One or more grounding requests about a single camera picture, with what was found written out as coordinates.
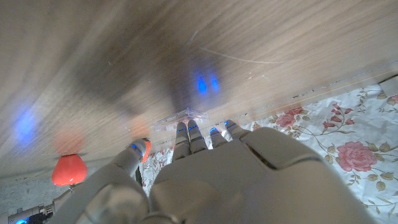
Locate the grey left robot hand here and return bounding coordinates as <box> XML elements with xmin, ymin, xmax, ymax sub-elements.
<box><xmin>46</xmin><ymin>119</ymin><xmax>377</xmax><ymax>224</ymax></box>

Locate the red toy tomato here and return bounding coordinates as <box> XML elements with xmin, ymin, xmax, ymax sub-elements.
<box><xmin>51</xmin><ymin>154</ymin><xmax>88</xmax><ymax>187</ymax></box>

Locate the floral backdrop cloth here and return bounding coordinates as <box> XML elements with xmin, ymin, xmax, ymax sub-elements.
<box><xmin>139</xmin><ymin>83</ymin><xmax>398</xmax><ymax>224</ymax></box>

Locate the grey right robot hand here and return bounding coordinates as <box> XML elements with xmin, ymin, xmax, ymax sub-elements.
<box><xmin>6</xmin><ymin>189</ymin><xmax>75</xmax><ymax>224</ymax></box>

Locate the clear eyeshadow palette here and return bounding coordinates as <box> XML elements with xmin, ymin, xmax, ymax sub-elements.
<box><xmin>154</xmin><ymin>107</ymin><xmax>210</xmax><ymax>132</ymax></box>

